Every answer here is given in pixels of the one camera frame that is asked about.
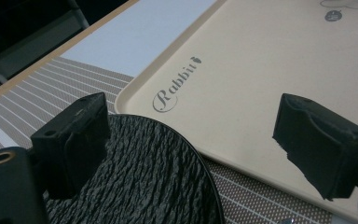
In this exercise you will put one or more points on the grey white striped table mat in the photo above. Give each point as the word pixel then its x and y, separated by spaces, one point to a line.
pixel 43 90

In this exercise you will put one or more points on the beige printed plastic tray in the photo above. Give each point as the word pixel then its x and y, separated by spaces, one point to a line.
pixel 245 77

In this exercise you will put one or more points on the black textured round plate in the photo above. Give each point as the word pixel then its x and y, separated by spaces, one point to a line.
pixel 155 174

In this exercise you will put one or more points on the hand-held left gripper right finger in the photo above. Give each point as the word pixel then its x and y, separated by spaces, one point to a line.
pixel 320 146

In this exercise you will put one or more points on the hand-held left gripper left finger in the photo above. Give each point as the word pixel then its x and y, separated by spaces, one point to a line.
pixel 71 140

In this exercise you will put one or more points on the grey metal stand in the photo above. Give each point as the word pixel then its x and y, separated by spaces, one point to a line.
pixel 37 40

